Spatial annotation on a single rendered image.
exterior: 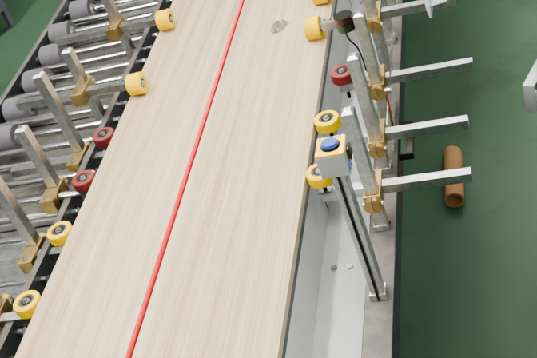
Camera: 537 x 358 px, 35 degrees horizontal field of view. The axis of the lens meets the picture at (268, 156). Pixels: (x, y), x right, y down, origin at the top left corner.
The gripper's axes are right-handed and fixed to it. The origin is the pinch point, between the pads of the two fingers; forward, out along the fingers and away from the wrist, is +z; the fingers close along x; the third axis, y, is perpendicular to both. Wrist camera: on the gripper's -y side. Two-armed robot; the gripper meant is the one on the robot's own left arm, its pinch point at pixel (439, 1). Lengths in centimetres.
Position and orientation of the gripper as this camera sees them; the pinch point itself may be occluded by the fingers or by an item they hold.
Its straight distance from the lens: 217.2
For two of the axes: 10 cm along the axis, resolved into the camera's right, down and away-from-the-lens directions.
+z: 3.0, 7.6, 5.8
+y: 8.1, 1.2, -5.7
